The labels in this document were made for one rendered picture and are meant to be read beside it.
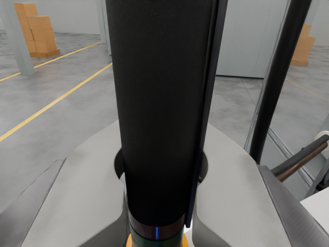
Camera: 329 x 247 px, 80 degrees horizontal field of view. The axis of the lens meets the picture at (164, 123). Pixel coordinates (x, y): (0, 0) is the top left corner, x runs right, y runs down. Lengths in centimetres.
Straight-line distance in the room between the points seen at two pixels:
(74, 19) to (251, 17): 1079
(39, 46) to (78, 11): 606
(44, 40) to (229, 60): 603
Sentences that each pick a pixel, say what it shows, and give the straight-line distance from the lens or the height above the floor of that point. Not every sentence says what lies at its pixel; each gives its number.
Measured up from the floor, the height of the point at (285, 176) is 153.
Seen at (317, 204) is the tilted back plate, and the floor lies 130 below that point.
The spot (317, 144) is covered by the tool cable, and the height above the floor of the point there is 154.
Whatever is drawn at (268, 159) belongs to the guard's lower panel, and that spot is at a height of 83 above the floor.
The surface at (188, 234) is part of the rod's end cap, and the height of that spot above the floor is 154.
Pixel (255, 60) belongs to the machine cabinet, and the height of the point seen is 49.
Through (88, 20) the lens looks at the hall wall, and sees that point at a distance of 1376.
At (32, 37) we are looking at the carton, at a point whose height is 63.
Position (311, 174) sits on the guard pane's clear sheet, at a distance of 121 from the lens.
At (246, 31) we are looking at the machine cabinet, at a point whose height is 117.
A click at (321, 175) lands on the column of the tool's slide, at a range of 89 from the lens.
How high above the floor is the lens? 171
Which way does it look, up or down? 31 degrees down
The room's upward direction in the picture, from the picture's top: 2 degrees clockwise
